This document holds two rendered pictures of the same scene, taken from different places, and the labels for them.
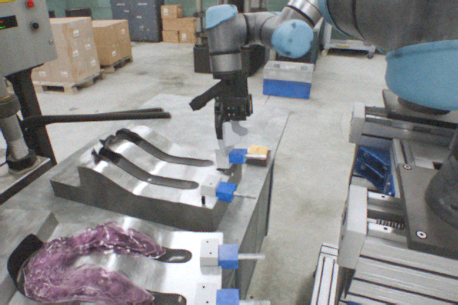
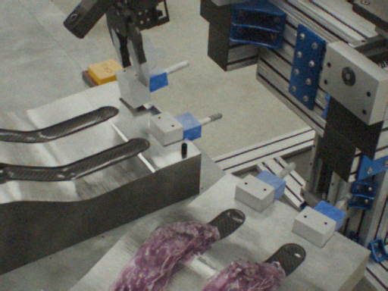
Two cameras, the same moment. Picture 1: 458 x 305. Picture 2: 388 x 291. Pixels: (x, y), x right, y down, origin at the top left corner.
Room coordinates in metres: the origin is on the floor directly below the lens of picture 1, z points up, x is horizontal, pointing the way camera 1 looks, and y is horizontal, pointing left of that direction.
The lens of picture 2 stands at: (0.05, 0.68, 1.54)
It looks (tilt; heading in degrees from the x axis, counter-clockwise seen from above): 38 degrees down; 308
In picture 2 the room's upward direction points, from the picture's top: 3 degrees clockwise
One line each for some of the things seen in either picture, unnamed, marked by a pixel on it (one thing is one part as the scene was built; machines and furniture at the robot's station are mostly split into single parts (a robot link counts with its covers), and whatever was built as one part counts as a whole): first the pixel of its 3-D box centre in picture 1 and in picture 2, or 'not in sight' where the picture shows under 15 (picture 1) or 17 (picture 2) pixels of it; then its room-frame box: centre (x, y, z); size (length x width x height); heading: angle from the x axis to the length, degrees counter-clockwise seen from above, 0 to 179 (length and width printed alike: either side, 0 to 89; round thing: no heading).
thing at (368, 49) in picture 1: (347, 31); not in sight; (6.23, -2.34, 0.47); 1.10 x 0.52 x 0.94; 80
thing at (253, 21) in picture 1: (265, 28); not in sight; (0.78, -0.09, 1.24); 0.11 x 0.11 x 0.08; 18
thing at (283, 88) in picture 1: (288, 84); not in sight; (3.89, -0.77, 0.11); 0.61 x 0.41 x 0.22; 73
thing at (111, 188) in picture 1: (146, 168); (26, 168); (0.73, 0.24, 0.87); 0.50 x 0.26 x 0.14; 73
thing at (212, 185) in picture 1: (230, 192); (189, 126); (0.60, 0.00, 0.89); 0.13 x 0.05 x 0.05; 72
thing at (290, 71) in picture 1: (288, 71); not in sight; (3.89, -0.77, 0.28); 0.61 x 0.41 x 0.15; 73
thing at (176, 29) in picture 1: (180, 23); not in sight; (7.51, 1.12, 0.42); 0.86 x 0.33 x 0.83; 73
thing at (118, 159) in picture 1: (147, 156); (34, 145); (0.72, 0.23, 0.92); 0.35 x 0.16 x 0.09; 73
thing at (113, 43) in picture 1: (89, 45); not in sight; (5.36, 2.43, 0.37); 1.20 x 0.82 x 0.74; 81
